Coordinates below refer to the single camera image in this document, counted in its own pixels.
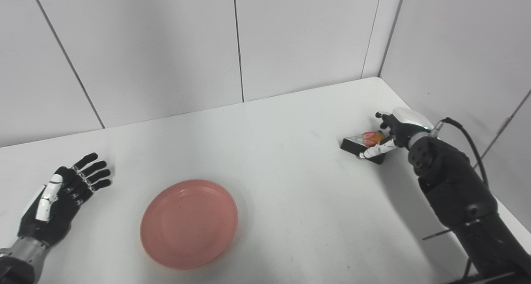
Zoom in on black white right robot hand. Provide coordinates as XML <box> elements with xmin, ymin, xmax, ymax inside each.
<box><xmin>359</xmin><ymin>107</ymin><xmax>435</xmax><ymax>160</ymax></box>

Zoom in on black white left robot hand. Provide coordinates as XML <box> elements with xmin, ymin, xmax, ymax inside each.
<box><xmin>17</xmin><ymin>152</ymin><xmax>112</xmax><ymax>248</ymax></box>

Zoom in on chocolate cake slice with fruit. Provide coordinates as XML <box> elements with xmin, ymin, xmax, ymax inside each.
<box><xmin>341</xmin><ymin>130</ymin><xmax>388</xmax><ymax>165</ymax></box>

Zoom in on pink round plate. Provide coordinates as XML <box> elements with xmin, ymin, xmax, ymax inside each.
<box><xmin>140</xmin><ymin>179</ymin><xmax>239</xmax><ymax>270</ymax></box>

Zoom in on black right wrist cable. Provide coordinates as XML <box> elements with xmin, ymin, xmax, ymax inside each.
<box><xmin>431</xmin><ymin>117</ymin><xmax>490</xmax><ymax>189</ymax></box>

